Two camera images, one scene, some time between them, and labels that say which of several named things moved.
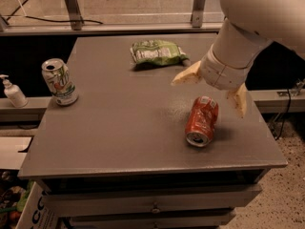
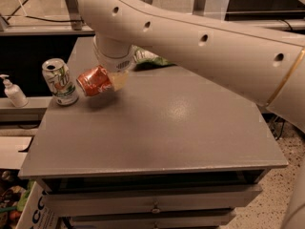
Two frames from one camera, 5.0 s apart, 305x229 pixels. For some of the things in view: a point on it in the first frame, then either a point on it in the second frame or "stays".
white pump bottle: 13,93 stays
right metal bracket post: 199,1 stays
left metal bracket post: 73,8 stays
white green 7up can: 60,81 stays
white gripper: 220,73 to 116,63
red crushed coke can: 201,121 to 96,80
